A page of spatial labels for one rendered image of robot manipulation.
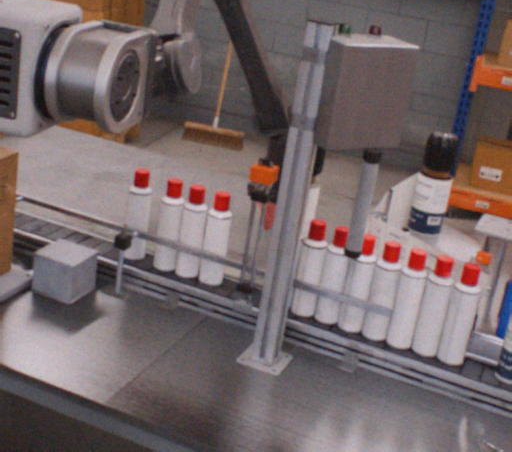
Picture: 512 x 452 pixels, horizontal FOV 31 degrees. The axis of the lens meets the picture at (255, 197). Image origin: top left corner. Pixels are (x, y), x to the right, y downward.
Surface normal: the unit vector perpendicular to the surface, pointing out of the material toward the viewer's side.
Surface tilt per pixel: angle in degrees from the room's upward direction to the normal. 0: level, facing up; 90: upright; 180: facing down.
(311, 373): 0
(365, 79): 90
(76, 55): 52
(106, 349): 0
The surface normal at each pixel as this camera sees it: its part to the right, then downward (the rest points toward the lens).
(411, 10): -0.27, 0.29
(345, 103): 0.52, 0.36
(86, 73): -0.19, -0.08
